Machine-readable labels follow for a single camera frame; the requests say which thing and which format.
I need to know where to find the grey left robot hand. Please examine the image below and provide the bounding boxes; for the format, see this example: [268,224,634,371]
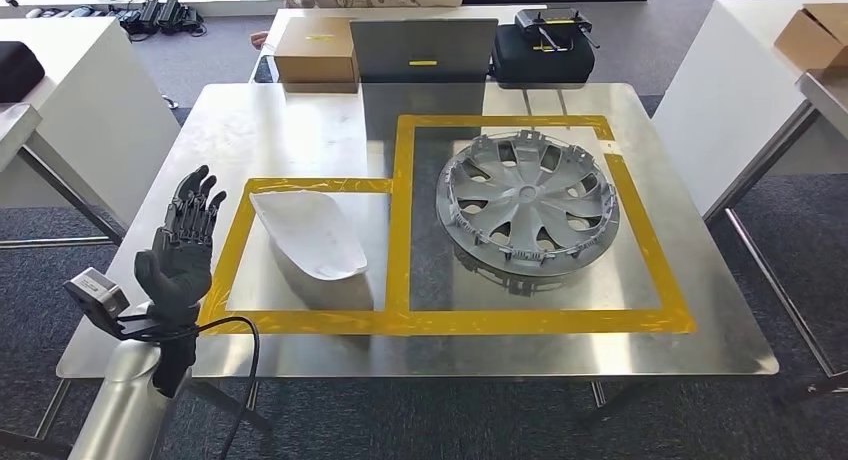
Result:
[134,165,228,326]

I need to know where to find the white curved plastic part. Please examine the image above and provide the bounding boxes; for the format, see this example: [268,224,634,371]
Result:
[249,189,369,281]

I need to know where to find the steel workbench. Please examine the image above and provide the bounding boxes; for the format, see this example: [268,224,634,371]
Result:
[0,102,127,250]
[702,69,848,399]
[0,82,780,460]

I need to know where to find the yellow bench tape rectangle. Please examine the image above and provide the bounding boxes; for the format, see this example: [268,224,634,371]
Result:
[198,177,399,337]
[385,114,697,337]

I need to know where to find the black power adapters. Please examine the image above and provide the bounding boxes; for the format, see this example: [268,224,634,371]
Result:
[119,0,207,39]

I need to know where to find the brown cardboard box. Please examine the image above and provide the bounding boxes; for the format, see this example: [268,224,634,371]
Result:
[773,3,848,71]
[274,16,360,94]

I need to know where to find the black zip case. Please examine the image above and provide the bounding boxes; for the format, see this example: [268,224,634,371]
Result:
[491,24,596,87]
[0,40,46,104]

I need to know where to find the grey laptop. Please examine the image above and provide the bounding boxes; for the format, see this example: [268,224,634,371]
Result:
[349,18,499,84]

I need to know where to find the silver wheel hubcap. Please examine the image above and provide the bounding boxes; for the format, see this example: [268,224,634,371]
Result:
[435,130,621,277]

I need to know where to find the white desk panel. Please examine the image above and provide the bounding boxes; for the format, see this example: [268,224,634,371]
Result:
[652,0,848,216]

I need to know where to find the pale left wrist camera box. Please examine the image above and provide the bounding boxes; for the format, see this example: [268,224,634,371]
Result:
[62,268,132,339]

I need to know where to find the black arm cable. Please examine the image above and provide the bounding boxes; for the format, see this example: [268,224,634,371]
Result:
[119,314,263,460]

